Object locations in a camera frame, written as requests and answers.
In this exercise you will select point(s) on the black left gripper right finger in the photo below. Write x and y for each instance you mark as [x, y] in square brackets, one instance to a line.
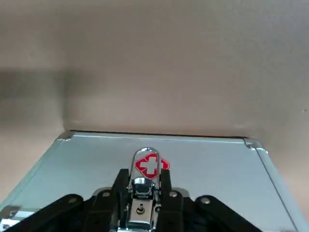
[193, 212]

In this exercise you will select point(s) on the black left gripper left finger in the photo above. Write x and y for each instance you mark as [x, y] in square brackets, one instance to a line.
[72, 212]

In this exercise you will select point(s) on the silver aluminium medical kit case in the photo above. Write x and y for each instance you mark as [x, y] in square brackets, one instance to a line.
[217, 174]

